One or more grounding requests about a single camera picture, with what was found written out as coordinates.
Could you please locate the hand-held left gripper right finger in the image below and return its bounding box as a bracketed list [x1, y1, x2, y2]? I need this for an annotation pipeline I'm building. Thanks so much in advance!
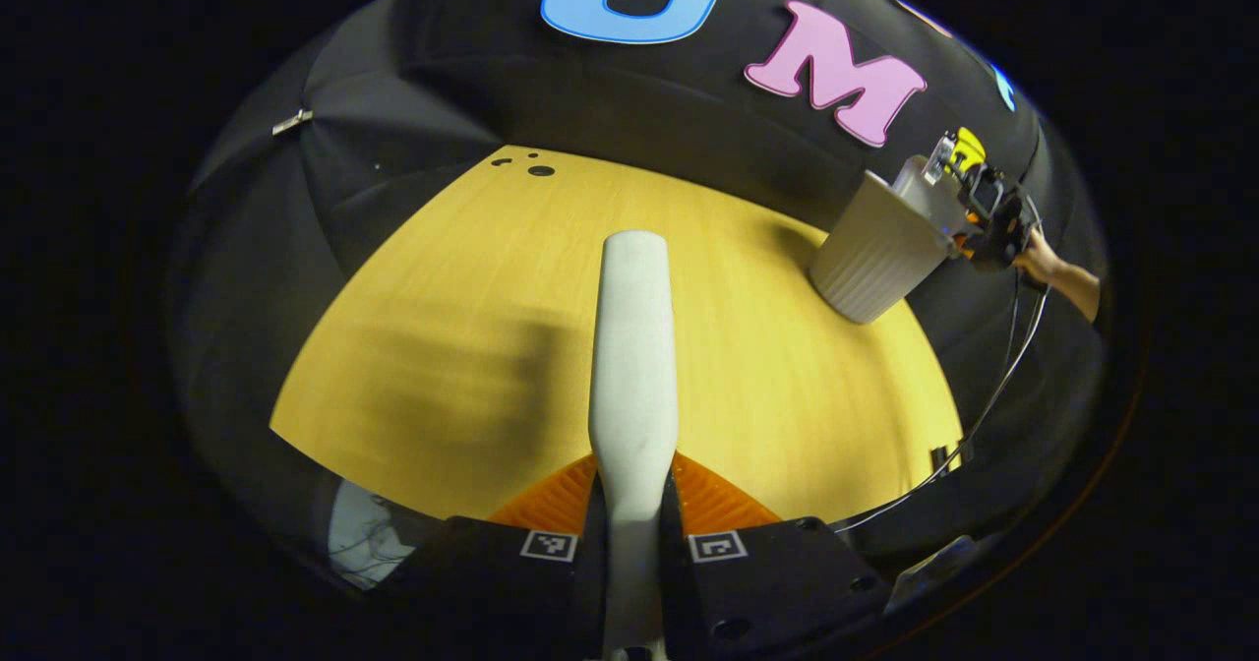
[661, 450, 891, 661]

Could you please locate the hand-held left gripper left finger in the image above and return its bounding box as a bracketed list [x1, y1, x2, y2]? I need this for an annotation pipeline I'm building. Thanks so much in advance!
[379, 452, 609, 661]

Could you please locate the grey white dustpan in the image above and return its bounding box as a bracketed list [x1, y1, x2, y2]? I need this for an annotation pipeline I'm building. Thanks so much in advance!
[890, 152, 970, 239]

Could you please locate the white ribbed garbage bin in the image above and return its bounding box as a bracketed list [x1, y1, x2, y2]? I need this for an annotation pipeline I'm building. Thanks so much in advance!
[809, 154, 960, 326]

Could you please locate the small white broom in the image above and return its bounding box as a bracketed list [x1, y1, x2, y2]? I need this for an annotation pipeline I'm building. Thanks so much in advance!
[588, 230, 680, 661]

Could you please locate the wooden desktop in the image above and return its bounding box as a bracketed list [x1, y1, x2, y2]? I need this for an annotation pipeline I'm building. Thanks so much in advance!
[270, 145, 965, 529]

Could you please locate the black backdrop cloth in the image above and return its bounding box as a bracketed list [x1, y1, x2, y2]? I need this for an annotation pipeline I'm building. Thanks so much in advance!
[167, 0, 1108, 593]

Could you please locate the thin grey cable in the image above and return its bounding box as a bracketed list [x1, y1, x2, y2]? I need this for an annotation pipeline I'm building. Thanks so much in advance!
[836, 268, 1051, 534]

